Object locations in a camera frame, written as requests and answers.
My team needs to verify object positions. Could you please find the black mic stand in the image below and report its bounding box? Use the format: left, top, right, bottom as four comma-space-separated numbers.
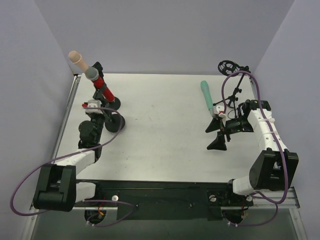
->
93, 88, 126, 133
92, 61, 121, 110

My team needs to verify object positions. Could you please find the teal microphone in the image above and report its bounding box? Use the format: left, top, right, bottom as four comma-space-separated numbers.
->
200, 80, 215, 117

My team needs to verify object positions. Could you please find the red glitter microphone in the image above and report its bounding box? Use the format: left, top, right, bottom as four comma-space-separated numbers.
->
84, 67, 115, 102

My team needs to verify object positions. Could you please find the tripod shock mount stand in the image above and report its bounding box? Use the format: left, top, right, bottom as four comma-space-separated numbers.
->
217, 60, 251, 110

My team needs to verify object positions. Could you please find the pink microphone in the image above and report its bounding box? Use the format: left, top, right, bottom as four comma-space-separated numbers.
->
68, 50, 89, 72

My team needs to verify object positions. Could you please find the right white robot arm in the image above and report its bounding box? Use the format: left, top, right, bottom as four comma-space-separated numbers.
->
205, 99, 299, 195

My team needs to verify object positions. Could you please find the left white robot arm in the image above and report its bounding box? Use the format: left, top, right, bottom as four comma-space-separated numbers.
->
33, 113, 105, 212

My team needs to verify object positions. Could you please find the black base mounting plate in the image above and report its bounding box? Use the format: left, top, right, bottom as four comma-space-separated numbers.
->
72, 178, 256, 222

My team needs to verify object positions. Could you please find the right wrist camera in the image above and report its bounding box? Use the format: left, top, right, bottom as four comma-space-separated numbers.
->
212, 105, 226, 119

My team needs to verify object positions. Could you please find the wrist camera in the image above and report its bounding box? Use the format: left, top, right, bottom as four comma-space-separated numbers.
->
212, 105, 226, 119
82, 99, 102, 114

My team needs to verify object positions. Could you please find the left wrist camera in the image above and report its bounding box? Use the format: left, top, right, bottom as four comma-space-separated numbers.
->
82, 99, 102, 114

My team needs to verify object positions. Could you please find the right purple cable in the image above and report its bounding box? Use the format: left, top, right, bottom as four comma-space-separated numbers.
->
221, 70, 290, 227

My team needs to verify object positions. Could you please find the aluminium frame rail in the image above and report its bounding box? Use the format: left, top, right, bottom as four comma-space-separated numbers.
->
251, 187, 300, 209

